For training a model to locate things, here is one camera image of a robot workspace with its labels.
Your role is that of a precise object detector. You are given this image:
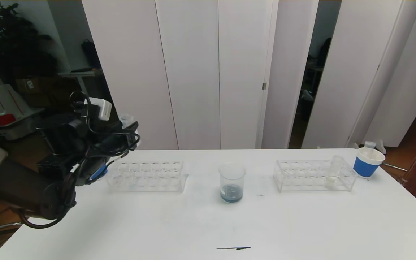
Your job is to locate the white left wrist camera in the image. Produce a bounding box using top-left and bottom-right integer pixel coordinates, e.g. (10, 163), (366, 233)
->
(84, 98), (112, 122)

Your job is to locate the clear acrylic test tube rack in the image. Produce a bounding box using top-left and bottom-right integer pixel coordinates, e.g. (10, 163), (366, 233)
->
(106, 159), (187, 192)
(273, 159), (359, 192)

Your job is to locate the brown cardboard box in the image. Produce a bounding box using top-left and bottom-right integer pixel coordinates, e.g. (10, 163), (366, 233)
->
(15, 77), (49, 94)

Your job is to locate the black left camera cable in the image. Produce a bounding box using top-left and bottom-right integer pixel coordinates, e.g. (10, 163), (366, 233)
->
(70, 91), (141, 161)

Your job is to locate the test tube with white pigment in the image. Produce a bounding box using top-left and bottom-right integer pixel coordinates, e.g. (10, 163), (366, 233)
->
(325, 155), (343, 188)

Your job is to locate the dark green potted plant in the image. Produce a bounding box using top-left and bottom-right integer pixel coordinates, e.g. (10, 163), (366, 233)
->
(0, 0), (59, 86)

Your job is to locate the clear glass beaker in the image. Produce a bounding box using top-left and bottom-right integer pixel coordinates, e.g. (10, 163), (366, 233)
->
(218, 162), (246, 203)

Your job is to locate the blue and white paper cup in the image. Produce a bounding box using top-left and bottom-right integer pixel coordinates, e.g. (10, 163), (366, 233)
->
(353, 147), (386, 178)
(90, 163), (108, 181)

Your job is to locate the white folding partition panel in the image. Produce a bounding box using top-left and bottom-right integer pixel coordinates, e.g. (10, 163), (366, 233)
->
(361, 0), (416, 148)
(261, 0), (320, 149)
(82, 0), (279, 150)
(301, 0), (416, 148)

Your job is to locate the thin metal rod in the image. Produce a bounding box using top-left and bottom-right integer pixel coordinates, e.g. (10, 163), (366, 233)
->
(381, 162), (408, 172)

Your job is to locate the white standing desk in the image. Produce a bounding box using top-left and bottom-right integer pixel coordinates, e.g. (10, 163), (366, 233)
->
(58, 70), (104, 105)

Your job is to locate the black bag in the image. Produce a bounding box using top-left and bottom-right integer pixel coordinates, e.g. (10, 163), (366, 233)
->
(81, 40), (102, 69)

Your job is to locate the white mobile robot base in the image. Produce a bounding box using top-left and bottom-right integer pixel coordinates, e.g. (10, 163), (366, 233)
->
(0, 32), (46, 141)

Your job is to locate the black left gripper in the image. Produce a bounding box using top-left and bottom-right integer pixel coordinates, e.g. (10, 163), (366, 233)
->
(110, 120), (139, 151)

